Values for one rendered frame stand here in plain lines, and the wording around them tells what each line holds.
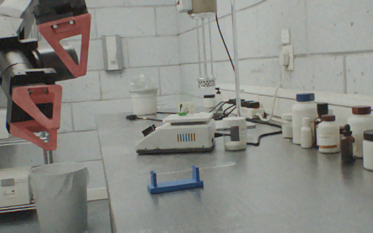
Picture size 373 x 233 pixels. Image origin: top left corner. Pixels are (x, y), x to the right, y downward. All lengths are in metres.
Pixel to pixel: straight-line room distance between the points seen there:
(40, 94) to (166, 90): 3.00
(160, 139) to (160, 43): 2.48
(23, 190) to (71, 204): 0.59
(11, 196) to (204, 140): 2.27
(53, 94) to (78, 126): 2.95
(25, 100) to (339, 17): 0.97
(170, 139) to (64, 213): 1.67
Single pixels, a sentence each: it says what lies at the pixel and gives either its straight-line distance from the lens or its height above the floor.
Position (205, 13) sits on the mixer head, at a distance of 1.61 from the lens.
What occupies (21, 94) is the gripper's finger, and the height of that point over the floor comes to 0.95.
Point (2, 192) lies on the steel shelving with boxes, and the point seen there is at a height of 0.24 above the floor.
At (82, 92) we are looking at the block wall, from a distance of 3.62.
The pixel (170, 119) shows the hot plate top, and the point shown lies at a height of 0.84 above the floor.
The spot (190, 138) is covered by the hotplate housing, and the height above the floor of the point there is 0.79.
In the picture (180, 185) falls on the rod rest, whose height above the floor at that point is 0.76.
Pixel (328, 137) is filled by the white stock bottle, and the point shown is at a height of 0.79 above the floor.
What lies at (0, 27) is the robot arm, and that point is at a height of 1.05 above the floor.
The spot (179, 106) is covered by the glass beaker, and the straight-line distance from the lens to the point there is 1.24.
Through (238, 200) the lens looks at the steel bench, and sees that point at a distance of 0.79.
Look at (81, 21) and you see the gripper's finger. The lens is 0.62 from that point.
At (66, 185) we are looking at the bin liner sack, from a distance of 2.76.
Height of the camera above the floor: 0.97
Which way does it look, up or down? 6 degrees down
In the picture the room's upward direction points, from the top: 4 degrees counter-clockwise
